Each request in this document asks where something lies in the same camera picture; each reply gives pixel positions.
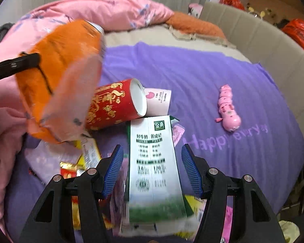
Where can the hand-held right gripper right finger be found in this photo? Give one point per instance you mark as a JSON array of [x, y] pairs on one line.
[[191, 172]]

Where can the pink duvet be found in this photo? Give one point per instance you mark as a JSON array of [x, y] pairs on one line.
[[91, 7]]

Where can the dark grey cloth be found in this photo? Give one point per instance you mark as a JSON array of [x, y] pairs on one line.
[[0, 35]]

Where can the red paper cup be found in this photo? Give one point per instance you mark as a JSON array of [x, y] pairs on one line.
[[109, 106]]

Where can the pink plush toy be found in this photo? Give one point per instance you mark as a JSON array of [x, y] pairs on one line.
[[195, 9]]

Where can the small red plastic bag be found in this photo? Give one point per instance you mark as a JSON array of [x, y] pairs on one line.
[[230, 0]]

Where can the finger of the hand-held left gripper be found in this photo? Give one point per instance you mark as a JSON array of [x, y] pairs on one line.
[[17, 64]]

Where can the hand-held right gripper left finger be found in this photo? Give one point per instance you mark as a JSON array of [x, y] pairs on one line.
[[115, 172]]

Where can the large red plastic bag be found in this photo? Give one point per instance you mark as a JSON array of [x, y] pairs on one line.
[[300, 35]]

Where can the orange plastic bag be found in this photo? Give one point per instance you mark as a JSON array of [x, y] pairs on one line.
[[55, 45]]

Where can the pale yellow plastic bag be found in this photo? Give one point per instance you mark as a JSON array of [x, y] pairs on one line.
[[288, 231]]

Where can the pink caterpillar toy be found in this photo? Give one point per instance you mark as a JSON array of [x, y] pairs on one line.
[[229, 114]]

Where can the pink and white cup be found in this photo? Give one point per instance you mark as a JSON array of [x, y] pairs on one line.
[[159, 103]]

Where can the white and green milk carton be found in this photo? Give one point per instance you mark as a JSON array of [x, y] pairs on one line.
[[152, 162]]

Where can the orange pillow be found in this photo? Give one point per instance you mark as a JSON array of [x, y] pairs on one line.
[[192, 22]]

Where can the beige padded headboard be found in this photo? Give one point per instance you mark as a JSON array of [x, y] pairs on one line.
[[268, 55]]

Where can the red and gold snack wrapper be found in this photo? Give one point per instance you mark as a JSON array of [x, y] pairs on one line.
[[69, 170]]

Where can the pink candy wrapper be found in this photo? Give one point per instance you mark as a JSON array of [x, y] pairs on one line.
[[178, 134]]

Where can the purple blanket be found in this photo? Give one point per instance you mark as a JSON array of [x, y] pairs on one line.
[[205, 68]]

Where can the beige bed sheet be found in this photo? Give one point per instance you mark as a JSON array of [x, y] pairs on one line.
[[147, 35]]

